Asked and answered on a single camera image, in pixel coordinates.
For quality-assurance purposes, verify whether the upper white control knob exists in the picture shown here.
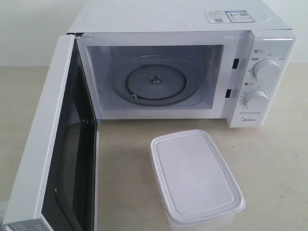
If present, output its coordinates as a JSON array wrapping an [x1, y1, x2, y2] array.
[[253, 59, 281, 81]]

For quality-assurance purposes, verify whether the lower white timer knob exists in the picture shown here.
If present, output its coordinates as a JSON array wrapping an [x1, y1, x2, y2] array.
[[244, 90, 268, 110]]

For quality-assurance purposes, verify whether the white microwave oven body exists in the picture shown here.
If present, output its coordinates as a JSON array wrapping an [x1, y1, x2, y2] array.
[[68, 0, 296, 128]]

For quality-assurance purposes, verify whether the white lidded plastic container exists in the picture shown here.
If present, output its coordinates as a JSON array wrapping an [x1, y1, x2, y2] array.
[[150, 129, 246, 231]]

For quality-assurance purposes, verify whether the white printed label sticker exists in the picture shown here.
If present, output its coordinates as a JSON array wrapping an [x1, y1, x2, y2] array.
[[204, 10, 255, 24]]

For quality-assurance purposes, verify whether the glass turntable plate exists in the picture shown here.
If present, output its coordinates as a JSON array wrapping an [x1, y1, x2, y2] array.
[[113, 55, 201, 107]]

